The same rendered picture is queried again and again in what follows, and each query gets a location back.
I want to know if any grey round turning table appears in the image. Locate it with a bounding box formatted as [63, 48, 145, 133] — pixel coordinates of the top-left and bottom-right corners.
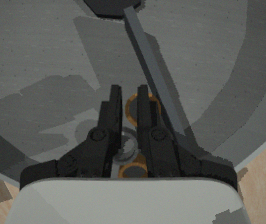
[0, 0, 266, 188]

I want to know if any bronze bushing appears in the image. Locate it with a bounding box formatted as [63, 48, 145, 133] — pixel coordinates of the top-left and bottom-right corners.
[118, 154, 148, 178]
[125, 93, 161, 127]

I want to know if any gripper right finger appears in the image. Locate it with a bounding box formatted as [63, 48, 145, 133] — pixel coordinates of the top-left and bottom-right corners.
[137, 85, 238, 192]

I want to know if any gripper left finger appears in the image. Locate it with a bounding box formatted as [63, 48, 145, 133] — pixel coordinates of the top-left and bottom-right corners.
[19, 85, 123, 191]

